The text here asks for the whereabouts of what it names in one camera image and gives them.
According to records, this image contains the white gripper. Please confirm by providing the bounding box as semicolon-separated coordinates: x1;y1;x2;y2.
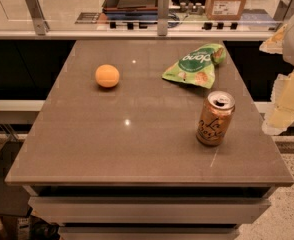
259;15;294;135

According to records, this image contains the orange soda can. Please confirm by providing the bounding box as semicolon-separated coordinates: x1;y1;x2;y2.
196;91;235;146

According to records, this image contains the green chip bag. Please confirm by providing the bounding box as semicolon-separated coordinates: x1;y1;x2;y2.
162;43;226;89

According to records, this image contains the cardboard box with label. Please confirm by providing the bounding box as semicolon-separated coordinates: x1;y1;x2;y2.
205;0;246;20

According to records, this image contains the orange fruit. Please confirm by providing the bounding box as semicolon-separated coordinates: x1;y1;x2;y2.
95;64;120;88

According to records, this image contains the upper white drawer front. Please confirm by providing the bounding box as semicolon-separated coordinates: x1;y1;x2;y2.
29;197;270;224

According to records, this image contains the right metal rail bracket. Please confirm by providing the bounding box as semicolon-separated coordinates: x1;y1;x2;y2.
269;0;294;31

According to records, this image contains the metal rail bracket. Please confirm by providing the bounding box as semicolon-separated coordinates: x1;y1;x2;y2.
25;0;49;35
269;0;294;31
157;0;169;36

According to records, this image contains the middle metal rail bracket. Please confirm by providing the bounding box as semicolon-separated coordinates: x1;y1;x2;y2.
157;0;169;36

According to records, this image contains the left metal rail bracket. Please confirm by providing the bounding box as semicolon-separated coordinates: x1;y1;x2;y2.
25;0;49;35

